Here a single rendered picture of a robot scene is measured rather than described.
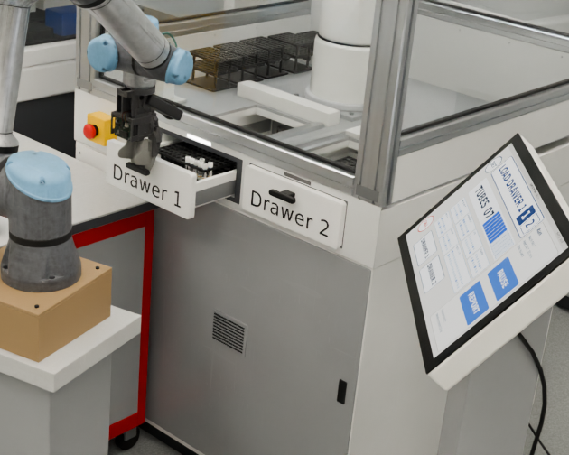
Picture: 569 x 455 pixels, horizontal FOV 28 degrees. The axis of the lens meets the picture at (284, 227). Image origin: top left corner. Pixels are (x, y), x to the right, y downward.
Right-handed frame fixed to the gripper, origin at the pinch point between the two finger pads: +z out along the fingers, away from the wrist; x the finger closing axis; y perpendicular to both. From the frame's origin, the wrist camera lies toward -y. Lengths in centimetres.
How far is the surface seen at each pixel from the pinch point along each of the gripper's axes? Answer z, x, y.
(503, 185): -24, 91, -3
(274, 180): -1.5, 26.2, -16.0
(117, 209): 14.5, -10.2, -1.7
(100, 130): 2.4, -30.8, -13.3
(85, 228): 16.8, -10.0, 8.5
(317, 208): 1.1, 39.4, -16.0
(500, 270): -19, 104, 19
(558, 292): -21, 116, 23
